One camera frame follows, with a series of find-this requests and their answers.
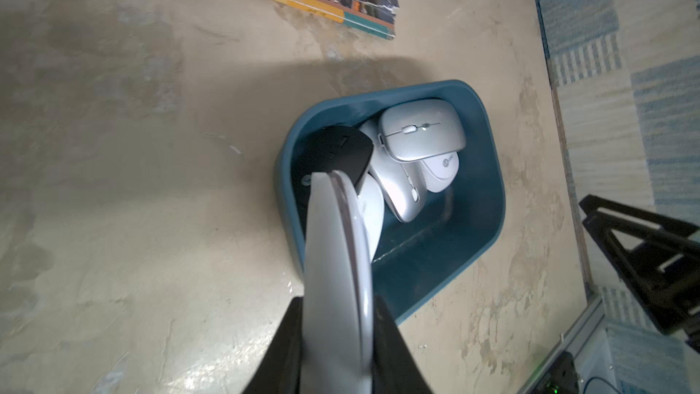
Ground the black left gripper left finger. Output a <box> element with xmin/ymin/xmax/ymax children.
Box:
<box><xmin>244</xmin><ymin>297</ymin><xmax>303</xmax><ymax>394</ymax></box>

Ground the white rounded computer mouse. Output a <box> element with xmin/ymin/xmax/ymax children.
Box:
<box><xmin>357</xmin><ymin>173</ymin><xmax>385</xmax><ymax>260</ymax></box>

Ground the white logo computer mouse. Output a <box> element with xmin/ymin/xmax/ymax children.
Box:
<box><xmin>419</xmin><ymin>152</ymin><xmax>459</xmax><ymax>193</ymax></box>

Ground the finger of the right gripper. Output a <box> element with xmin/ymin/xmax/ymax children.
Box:
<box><xmin>579</xmin><ymin>195</ymin><xmax>699</xmax><ymax>334</ymax></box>

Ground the black computer mouse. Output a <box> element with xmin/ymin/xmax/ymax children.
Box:
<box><xmin>292</xmin><ymin>125</ymin><xmax>374</xmax><ymax>218</ymax></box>

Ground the teal plastic storage box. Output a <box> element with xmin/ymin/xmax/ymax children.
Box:
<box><xmin>273</xmin><ymin>80</ymin><xmax>506</xmax><ymax>323</ymax></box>

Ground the silver slim computer mouse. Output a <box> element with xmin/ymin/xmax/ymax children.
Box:
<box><xmin>359</xmin><ymin>120</ymin><xmax>428</xmax><ymax>224</ymax></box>

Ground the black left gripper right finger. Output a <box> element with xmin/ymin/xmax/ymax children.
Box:
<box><xmin>371</xmin><ymin>295</ymin><xmax>432</xmax><ymax>393</ymax></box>

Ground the silver grey computer mouse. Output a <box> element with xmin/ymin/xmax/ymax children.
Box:
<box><xmin>378</xmin><ymin>98</ymin><xmax>467</xmax><ymax>162</ymax></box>

